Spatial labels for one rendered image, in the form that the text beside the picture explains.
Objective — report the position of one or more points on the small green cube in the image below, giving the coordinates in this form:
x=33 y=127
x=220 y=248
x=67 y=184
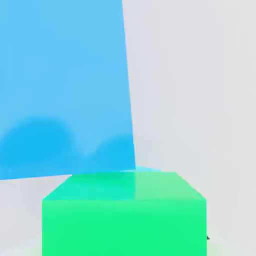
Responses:
x=124 y=224

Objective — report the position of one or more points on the large blue box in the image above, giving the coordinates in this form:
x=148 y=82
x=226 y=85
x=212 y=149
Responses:
x=64 y=84

